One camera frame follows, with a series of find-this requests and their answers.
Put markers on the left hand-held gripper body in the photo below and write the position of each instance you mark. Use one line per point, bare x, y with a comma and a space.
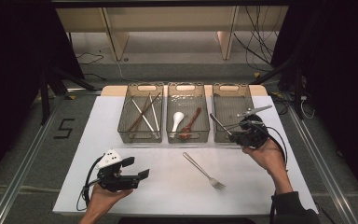
115, 182

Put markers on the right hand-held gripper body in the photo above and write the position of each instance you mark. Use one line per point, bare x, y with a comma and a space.
253, 133

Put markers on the metal table knife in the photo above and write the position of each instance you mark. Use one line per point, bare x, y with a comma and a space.
219, 123

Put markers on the grey transparent plastic bin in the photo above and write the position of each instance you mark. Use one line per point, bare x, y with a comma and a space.
187, 99
136, 133
230, 102

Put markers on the metal fork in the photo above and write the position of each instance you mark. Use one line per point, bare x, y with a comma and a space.
199, 168

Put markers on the brown wooden spoon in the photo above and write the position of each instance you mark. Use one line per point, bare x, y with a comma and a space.
190, 124

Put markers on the white chopstick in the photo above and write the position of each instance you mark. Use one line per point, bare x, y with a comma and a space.
138, 109
154, 113

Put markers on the white ceramic spoon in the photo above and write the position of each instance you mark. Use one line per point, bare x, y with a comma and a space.
178, 117

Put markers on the person's left hand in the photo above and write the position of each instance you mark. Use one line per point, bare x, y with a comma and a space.
105, 200

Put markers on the person's right hand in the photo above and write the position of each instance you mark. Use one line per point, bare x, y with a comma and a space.
265, 155

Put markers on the white table sheet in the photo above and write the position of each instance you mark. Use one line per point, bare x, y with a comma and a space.
167, 186

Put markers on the black metal stand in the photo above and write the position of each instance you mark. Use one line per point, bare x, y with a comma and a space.
297, 93
45, 99

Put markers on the dark curtain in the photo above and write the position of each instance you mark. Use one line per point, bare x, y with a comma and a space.
345, 77
12, 77

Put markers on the beige wooden desk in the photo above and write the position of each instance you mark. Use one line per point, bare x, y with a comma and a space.
167, 18

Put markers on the metal floor rail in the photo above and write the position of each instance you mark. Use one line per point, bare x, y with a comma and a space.
21, 174
323, 168

